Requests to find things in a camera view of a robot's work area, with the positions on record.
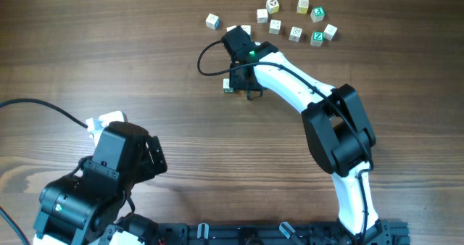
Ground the green bottom wooden block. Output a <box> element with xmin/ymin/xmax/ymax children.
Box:
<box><xmin>223</xmin><ymin>78</ymin><xmax>234</xmax><ymax>93</ymax></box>

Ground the blue D wooden block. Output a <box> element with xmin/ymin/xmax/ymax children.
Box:
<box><xmin>289</xmin><ymin>26</ymin><xmax>303</xmax><ymax>42</ymax></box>

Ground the green Z wooden block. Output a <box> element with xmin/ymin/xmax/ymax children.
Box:
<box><xmin>310</xmin><ymin>31</ymin><xmax>324</xmax><ymax>46</ymax></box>

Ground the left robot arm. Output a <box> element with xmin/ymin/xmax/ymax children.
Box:
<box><xmin>33</xmin><ymin>121</ymin><xmax>167</xmax><ymax>244</ymax></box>

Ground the wooden block with red side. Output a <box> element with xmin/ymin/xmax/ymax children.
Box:
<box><xmin>226</xmin><ymin>25</ymin><xmax>237</xmax><ymax>32</ymax></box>

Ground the blue picture wooden block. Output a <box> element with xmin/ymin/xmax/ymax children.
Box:
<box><xmin>241</xmin><ymin>25</ymin><xmax>251</xmax><ymax>36</ymax></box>

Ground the blue edged far-left block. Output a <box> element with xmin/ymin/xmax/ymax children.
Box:
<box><xmin>205</xmin><ymin>13</ymin><xmax>220</xmax><ymax>30</ymax></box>

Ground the plain white wooden block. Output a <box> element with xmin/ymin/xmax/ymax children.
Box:
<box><xmin>256</xmin><ymin>9</ymin><xmax>268</xmax><ymax>24</ymax></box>

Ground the red N wooden block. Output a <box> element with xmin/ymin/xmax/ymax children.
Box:
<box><xmin>269</xmin><ymin>20</ymin><xmax>281</xmax><ymax>35</ymax></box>

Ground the yellow picture wooden block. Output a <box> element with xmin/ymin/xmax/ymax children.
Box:
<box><xmin>266</xmin><ymin>0</ymin><xmax>280</xmax><ymax>14</ymax></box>

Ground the yellow plain wooden block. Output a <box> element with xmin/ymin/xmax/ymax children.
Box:
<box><xmin>297</xmin><ymin>0</ymin><xmax>310</xmax><ymax>14</ymax></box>

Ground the green letter wooden block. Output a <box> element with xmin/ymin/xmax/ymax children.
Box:
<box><xmin>310</xmin><ymin>7</ymin><xmax>325</xmax><ymax>22</ymax></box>

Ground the blue P wooden block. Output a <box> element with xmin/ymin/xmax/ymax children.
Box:
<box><xmin>323</xmin><ymin>24</ymin><xmax>338</xmax><ymax>41</ymax></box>

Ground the right camera cable black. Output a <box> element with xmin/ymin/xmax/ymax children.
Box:
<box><xmin>196</xmin><ymin>40</ymin><xmax>374</xmax><ymax>245</ymax></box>

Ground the camera cable black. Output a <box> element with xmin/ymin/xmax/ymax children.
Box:
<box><xmin>196</xmin><ymin>40</ymin><xmax>374</xmax><ymax>245</ymax></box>
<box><xmin>0</xmin><ymin>98</ymin><xmax>89</xmax><ymax>129</ymax></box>

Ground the left camera cable black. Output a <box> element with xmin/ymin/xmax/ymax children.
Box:
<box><xmin>0</xmin><ymin>98</ymin><xmax>89</xmax><ymax>129</ymax></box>

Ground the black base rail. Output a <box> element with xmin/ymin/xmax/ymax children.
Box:
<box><xmin>157</xmin><ymin>220</ymin><xmax>411</xmax><ymax>245</ymax></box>

